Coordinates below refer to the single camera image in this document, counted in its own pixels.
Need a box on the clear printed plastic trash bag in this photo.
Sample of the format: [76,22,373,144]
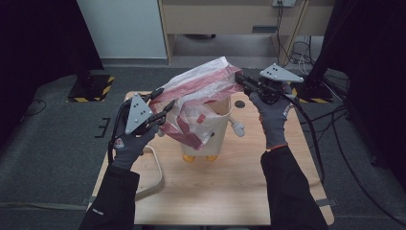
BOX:
[148,56,245,151]

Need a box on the long black floor cable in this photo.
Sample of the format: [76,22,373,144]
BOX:
[329,108,406,226]

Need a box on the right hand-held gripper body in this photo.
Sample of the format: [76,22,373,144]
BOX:
[253,62,305,104]

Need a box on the thin black floor cable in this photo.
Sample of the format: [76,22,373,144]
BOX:
[27,99,48,117]

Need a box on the left hand-held gripper cable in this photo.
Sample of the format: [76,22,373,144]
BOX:
[107,99,132,166]

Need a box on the white cabinet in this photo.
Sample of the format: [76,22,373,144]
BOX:
[76,0,169,59]

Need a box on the black stand base striped edge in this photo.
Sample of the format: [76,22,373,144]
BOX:
[288,75,334,104]
[67,74,115,104]

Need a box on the grey power socket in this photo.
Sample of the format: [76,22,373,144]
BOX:
[271,0,297,8]

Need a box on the black power cable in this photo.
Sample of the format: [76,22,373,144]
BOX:
[276,1,292,70]

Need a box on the black curtain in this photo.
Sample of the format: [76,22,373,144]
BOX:
[314,0,406,193]
[0,0,104,148]

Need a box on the cream trash can rim ring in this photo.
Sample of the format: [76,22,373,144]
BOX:
[133,145,166,200]

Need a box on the white cable bundle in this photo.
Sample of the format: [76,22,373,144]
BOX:
[288,36,317,76]

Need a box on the cream trash can with face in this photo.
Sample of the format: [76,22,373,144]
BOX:
[157,95,247,163]

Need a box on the short black floor cable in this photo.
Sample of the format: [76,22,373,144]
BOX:
[300,104,348,145]

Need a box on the person's left hand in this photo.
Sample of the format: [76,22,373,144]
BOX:
[111,125,160,172]

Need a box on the person's right hand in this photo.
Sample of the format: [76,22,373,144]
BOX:
[249,92,295,150]

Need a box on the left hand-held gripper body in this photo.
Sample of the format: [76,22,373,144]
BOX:
[123,93,162,137]

